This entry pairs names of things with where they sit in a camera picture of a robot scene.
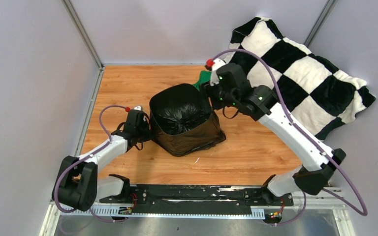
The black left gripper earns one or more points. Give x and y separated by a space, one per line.
148 135

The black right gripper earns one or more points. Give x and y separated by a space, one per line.
208 90

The black plastic trash bag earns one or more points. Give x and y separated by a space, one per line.
182 121

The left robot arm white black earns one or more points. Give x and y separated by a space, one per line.
77 186

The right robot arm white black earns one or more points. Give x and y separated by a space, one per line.
229 87

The folded green cloth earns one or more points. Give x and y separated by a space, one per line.
204 77

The black white checkered pillow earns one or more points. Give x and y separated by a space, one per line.
318 94

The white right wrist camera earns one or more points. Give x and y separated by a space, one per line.
213 66

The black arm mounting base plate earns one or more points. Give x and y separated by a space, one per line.
197 199

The right corner aluminium post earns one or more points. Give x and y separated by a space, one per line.
322 17

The corner aluminium post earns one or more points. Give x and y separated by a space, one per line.
322 17
82 32

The left corner aluminium post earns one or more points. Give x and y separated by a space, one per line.
82 32

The aluminium frame rail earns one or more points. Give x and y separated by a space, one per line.
302 204

